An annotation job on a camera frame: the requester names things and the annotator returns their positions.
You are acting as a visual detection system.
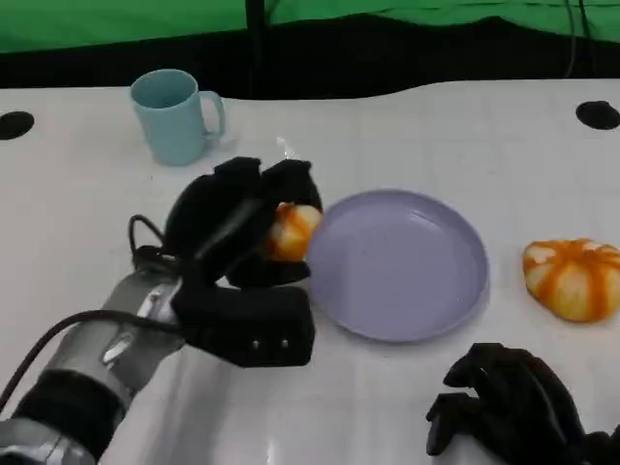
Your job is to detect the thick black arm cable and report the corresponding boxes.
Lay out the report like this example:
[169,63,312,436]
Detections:
[0,309,184,413]

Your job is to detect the lilac plate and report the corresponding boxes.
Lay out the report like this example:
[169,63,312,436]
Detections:
[306,189,490,344]

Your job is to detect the orange and white bread roll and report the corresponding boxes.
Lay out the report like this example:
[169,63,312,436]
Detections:
[521,237,620,324]
[264,202,324,264]

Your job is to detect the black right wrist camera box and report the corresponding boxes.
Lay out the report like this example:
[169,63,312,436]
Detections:
[583,424,620,465]

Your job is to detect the pale green mug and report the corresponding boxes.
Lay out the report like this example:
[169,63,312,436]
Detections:
[129,69,228,168]

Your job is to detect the black round table grommet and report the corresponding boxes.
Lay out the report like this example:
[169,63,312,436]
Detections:
[0,110,35,141]
[574,100,620,131]

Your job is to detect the thin black background cable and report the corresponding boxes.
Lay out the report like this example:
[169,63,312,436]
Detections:
[564,0,581,78]
[578,0,594,43]

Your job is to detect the thin black looped arm cable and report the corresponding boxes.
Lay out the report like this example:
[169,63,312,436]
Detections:
[127,214,170,270]

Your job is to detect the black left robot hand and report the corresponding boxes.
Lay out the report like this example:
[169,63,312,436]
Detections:
[164,156,325,288]

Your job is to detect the green cloth backdrop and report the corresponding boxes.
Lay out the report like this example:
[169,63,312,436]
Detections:
[0,0,620,55]

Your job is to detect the black upright pole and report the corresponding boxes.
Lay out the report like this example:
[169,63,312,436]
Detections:
[244,0,267,98]

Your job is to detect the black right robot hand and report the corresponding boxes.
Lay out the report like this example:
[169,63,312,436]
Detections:
[425,342,590,465]

